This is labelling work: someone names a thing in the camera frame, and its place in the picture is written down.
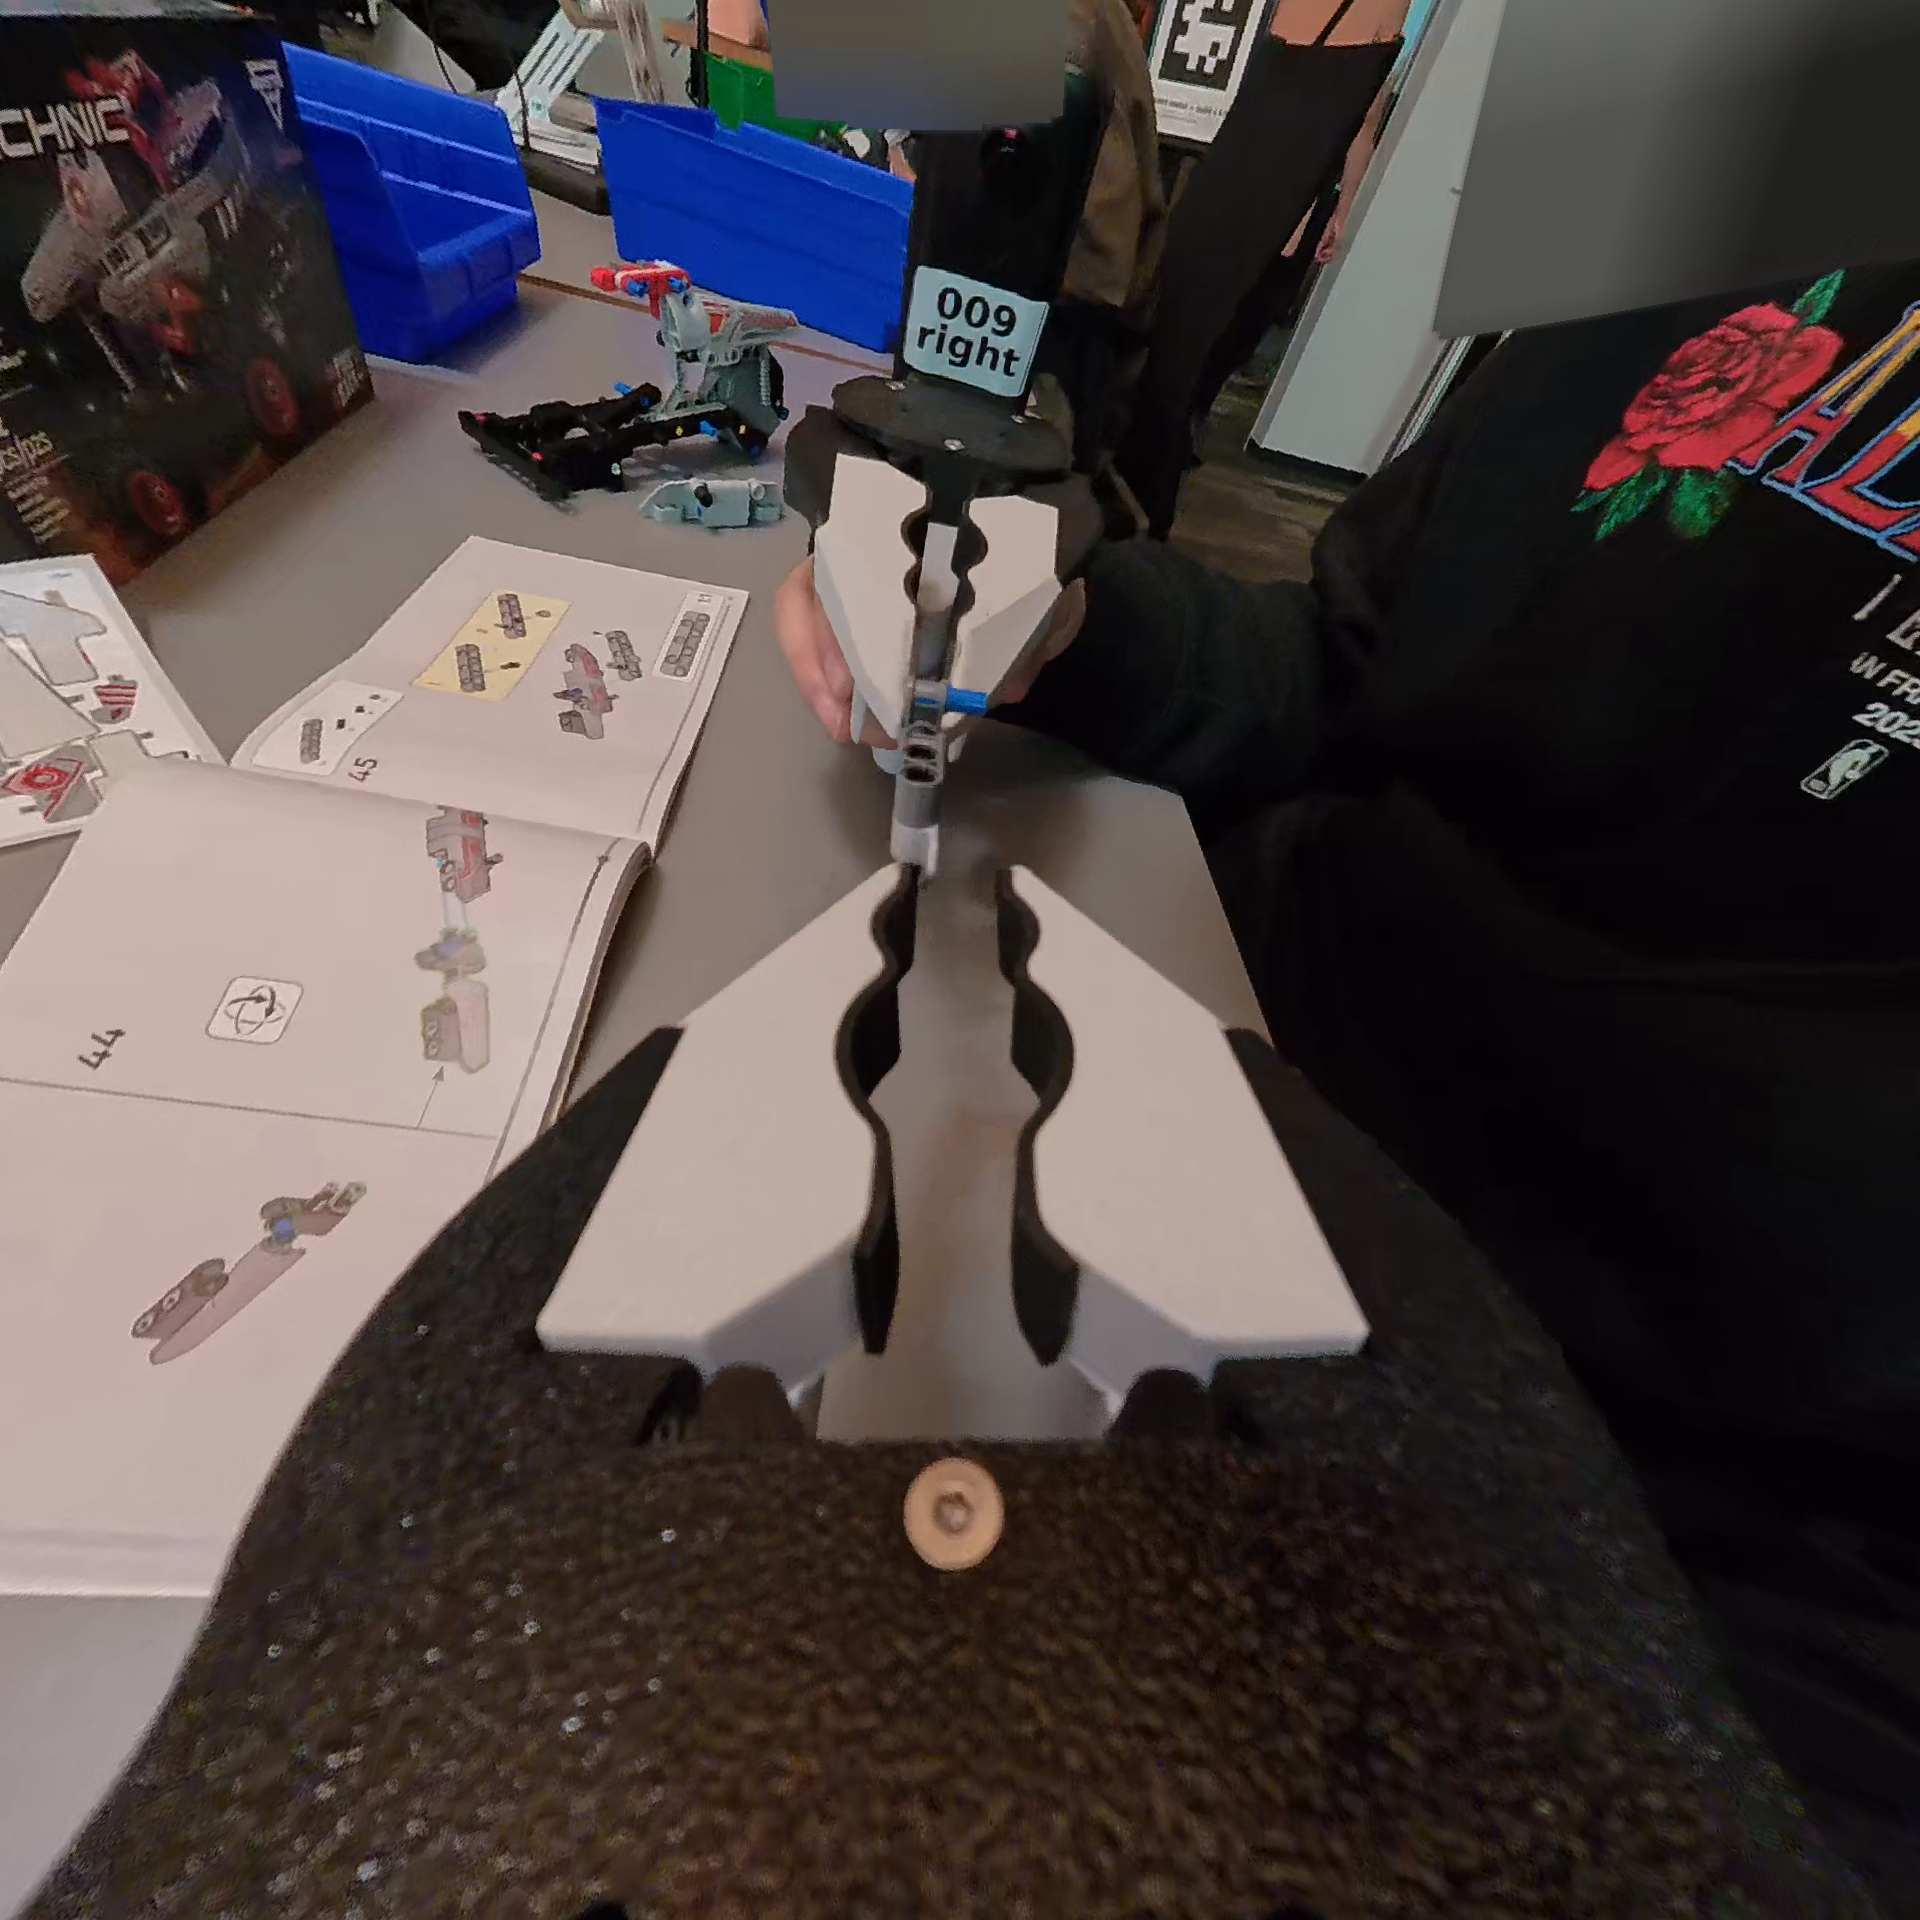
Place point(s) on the grey toy brick piece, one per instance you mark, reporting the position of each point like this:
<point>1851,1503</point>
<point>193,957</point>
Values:
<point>705,503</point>

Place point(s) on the black toy chassis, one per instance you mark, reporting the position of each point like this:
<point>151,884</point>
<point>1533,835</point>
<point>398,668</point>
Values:
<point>556,435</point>

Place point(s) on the white frame stand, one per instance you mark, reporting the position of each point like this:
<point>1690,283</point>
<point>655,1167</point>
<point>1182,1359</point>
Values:
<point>571,76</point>

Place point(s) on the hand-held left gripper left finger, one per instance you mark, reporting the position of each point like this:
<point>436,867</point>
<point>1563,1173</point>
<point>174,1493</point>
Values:
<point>722,1200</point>

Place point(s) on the black toy set box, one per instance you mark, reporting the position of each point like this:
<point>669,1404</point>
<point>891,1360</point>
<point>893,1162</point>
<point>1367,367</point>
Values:
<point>149,299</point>

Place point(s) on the black and white marker tag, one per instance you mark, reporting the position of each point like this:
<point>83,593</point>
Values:
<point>1213,43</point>

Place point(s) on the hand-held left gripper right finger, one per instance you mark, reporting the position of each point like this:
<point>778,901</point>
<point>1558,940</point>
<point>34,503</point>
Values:
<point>1201,1200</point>

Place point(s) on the red and white sticker sheet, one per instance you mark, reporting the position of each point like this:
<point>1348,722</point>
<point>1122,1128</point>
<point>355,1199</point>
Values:
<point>60,675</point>

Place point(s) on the person's right forearm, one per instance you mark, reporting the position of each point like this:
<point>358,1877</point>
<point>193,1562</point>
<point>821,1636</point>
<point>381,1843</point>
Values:
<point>1171,675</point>

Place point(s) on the grey toy beam assembly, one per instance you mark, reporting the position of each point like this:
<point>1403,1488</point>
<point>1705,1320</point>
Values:
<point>918,751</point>

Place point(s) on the person's right hand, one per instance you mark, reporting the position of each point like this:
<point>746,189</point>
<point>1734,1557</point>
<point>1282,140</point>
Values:
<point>811,652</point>

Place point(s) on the grey and red toy assembly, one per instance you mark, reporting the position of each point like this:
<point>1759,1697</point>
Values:
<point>705,339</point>

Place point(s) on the open instruction booklet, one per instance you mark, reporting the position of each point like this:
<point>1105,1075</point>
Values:
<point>301,930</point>

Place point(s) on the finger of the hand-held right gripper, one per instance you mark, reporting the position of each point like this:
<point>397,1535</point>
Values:
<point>862,578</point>
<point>1013,585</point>

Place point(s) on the black printed sweatshirt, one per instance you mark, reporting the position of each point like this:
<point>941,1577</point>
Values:
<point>1577,1049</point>

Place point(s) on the white cabinet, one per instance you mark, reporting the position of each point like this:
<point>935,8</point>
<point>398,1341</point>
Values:
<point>1349,299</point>

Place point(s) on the green box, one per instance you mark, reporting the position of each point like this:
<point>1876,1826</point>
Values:
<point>735,89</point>

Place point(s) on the blue plastic bin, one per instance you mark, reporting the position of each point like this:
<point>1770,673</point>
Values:
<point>751,225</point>
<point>421,225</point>

